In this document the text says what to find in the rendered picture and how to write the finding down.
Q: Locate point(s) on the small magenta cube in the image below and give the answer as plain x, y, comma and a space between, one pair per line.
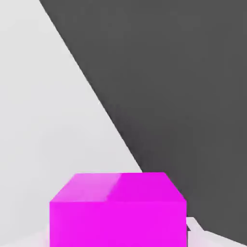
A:
117, 216

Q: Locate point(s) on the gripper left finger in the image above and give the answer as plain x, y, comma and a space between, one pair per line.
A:
39, 241

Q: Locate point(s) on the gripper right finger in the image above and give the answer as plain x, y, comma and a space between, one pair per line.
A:
196, 238

